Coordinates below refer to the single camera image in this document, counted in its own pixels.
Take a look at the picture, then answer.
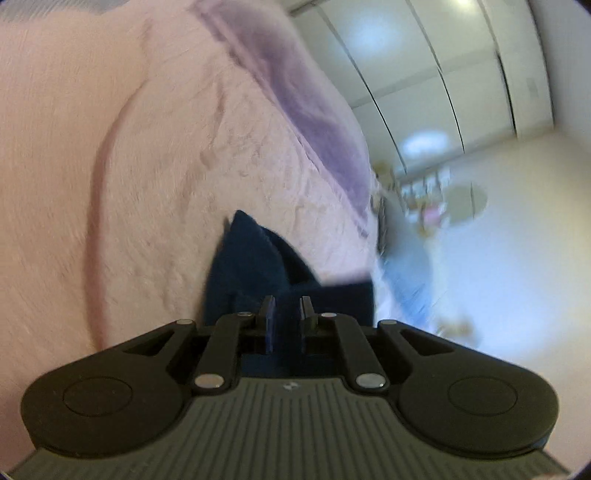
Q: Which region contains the lilac fleece blanket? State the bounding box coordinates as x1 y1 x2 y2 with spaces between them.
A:
194 0 375 241

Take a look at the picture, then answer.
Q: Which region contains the blue knit sweater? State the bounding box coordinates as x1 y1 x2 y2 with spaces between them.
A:
201 210 374 377

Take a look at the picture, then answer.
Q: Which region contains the grey pillow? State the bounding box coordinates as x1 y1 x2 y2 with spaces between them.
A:
376 231 435 324

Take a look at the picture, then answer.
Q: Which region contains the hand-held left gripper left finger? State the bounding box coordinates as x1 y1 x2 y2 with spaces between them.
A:
115 296 276 395

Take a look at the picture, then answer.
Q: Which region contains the round mirror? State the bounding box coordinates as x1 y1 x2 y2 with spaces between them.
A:
443 182 488 227

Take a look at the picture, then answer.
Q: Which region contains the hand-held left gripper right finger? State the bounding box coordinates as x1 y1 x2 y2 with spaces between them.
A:
301 296 462 394

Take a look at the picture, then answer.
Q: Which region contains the cream wardrobe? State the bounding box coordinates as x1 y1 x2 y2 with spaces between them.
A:
288 0 555 178

